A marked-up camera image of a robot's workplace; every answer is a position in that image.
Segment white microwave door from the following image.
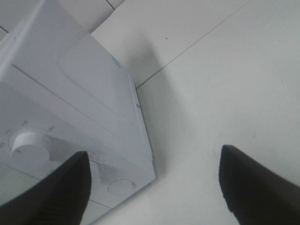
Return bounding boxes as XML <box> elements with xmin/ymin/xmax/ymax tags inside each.
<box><xmin>0</xmin><ymin>164</ymin><xmax>111</xmax><ymax>225</ymax></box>

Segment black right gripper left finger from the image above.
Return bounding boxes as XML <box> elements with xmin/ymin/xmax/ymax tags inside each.
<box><xmin>0</xmin><ymin>151</ymin><xmax>91</xmax><ymax>225</ymax></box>

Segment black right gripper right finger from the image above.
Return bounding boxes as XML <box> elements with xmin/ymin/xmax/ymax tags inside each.
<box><xmin>218</xmin><ymin>145</ymin><xmax>300</xmax><ymax>225</ymax></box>

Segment round white door button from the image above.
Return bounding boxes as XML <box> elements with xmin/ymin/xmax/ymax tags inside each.
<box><xmin>108</xmin><ymin>179</ymin><xmax>135</xmax><ymax>195</ymax></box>

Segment white microwave oven body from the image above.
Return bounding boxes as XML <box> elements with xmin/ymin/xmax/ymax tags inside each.
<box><xmin>0</xmin><ymin>0</ymin><xmax>156</xmax><ymax>210</ymax></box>

